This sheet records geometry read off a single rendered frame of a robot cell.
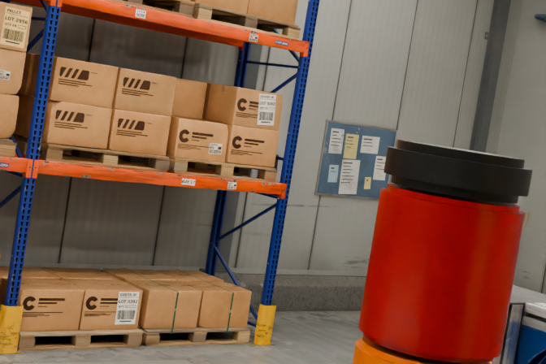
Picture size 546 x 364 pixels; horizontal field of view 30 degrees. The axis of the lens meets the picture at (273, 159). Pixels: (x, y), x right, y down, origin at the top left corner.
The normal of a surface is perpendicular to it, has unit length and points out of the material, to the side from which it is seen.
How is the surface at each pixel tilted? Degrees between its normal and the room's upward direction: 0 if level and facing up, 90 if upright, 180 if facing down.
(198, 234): 90
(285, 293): 90
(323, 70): 90
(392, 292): 90
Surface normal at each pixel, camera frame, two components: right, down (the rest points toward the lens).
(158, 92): 0.63, 0.13
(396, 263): -0.75, -0.08
